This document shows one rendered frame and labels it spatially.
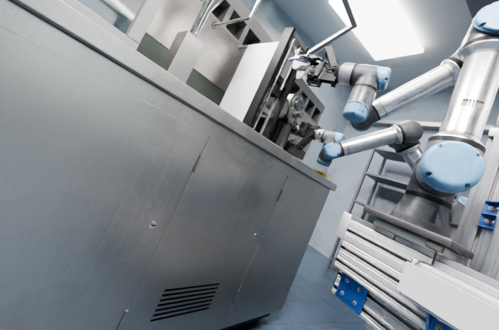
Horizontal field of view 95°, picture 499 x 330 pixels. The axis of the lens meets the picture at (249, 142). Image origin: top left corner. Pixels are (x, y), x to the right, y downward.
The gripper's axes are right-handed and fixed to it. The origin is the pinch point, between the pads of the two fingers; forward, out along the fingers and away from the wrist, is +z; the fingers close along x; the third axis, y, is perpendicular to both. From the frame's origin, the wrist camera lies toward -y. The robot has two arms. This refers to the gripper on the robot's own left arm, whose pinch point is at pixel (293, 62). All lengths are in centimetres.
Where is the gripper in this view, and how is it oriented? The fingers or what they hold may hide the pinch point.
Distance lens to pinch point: 100.1
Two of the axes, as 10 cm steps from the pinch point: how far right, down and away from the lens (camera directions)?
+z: -7.9, -3.0, 5.3
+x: 3.9, 4.2, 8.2
